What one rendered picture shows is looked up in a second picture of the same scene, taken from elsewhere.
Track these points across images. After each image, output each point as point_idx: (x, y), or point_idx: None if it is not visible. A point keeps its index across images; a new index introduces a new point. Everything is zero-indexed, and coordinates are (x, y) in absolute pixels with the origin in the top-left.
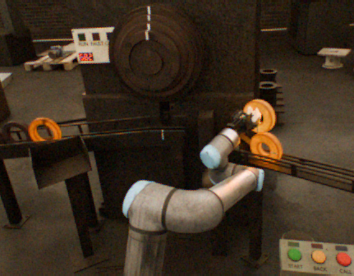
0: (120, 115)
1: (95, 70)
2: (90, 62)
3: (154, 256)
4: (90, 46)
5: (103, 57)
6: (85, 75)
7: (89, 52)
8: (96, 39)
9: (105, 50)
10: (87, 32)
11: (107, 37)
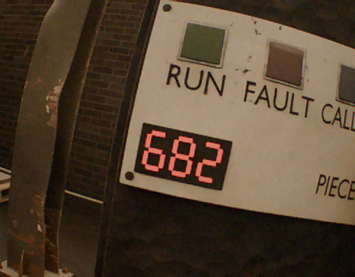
0: None
1: (198, 244)
2: (195, 198)
3: None
4: (237, 104)
5: (286, 187)
6: (129, 254)
7: (217, 140)
8: (286, 74)
9: (309, 149)
10: (245, 29)
11: (339, 85)
